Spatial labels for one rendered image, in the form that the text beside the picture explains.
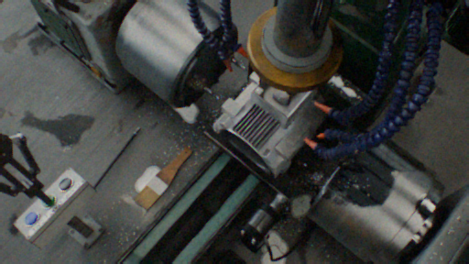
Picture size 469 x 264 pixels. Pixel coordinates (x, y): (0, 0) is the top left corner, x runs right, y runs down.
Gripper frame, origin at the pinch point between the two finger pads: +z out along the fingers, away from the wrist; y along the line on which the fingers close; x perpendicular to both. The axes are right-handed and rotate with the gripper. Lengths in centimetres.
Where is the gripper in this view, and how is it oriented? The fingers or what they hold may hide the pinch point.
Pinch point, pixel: (37, 191)
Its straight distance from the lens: 115.3
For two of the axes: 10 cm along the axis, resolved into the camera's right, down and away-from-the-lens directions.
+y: 6.4, -7.1, 2.9
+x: -7.1, -4.0, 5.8
